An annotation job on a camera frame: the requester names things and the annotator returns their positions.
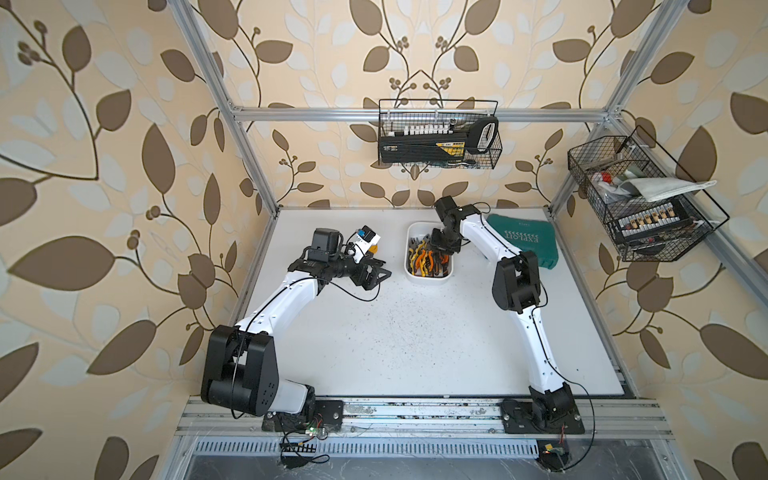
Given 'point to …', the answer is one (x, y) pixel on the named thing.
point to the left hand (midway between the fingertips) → (381, 262)
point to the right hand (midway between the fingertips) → (436, 249)
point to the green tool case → (529, 235)
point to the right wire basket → (600, 167)
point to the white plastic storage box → (424, 263)
